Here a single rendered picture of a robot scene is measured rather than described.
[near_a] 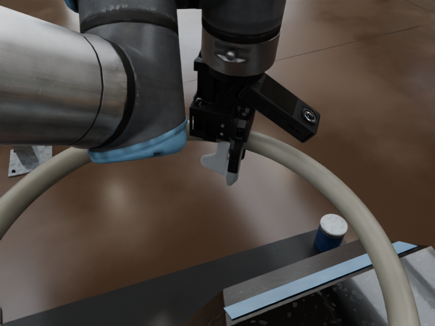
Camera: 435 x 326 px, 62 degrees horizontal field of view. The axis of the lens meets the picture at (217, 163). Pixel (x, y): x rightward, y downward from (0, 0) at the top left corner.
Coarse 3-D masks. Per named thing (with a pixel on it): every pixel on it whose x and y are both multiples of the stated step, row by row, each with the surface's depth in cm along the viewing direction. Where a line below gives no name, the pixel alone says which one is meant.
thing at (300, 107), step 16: (272, 80) 47; (240, 96) 46; (256, 96) 45; (272, 96) 46; (288, 96) 47; (272, 112) 46; (288, 112) 46; (304, 112) 47; (288, 128) 47; (304, 128) 46
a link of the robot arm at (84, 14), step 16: (64, 0) 33; (80, 0) 32; (96, 0) 30; (112, 0) 30; (128, 0) 30; (144, 0) 30; (160, 0) 31; (176, 0) 34; (192, 0) 34; (80, 16) 32; (176, 16) 34
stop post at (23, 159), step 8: (16, 152) 173; (24, 152) 174; (32, 152) 176; (40, 152) 185; (48, 152) 185; (16, 160) 181; (24, 160) 177; (32, 160) 179; (40, 160) 181; (16, 168) 177; (24, 168) 177; (32, 168) 177; (8, 176) 173
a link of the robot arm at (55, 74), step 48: (0, 48) 19; (48, 48) 21; (96, 48) 26; (144, 48) 30; (0, 96) 19; (48, 96) 21; (96, 96) 25; (144, 96) 29; (0, 144) 22; (48, 144) 25; (96, 144) 28; (144, 144) 30
